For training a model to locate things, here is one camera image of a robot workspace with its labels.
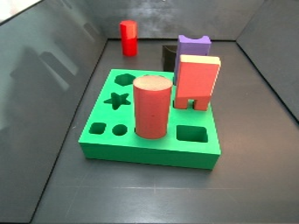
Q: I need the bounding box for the red hexagon prism block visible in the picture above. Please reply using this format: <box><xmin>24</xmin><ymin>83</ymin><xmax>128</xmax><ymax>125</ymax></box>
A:
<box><xmin>119</xmin><ymin>20</ymin><xmax>138</xmax><ymax>56</ymax></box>

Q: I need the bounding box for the green shape sorter board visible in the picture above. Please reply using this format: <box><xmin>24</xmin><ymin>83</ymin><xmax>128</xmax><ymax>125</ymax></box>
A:
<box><xmin>79</xmin><ymin>69</ymin><xmax>220</xmax><ymax>170</ymax></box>

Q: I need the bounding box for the salmon cylinder block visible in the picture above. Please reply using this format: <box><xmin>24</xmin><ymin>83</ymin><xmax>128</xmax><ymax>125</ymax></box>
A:
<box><xmin>134</xmin><ymin>75</ymin><xmax>174</xmax><ymax>139</ymax></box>

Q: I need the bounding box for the salmon arch block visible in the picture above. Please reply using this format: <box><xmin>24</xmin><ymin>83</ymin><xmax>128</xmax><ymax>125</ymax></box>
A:
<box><xmin>174</xmin><ymin>54</ymin><xmax>220</xmax><ymax>110</ymax></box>

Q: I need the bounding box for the purple notched block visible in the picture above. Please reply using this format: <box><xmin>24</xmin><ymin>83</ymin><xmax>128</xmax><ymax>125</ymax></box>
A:
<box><xmin>172</xmin><ymin>35</ymin><xmax>211</xmax><ymax>82</ymax></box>

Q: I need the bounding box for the black curved bracket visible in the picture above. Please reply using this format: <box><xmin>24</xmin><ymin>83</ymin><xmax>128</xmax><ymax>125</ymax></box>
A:
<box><xmin>163</xmin><ymin>45</ymin><xmax>178</xmax><ymax>72</ymax></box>

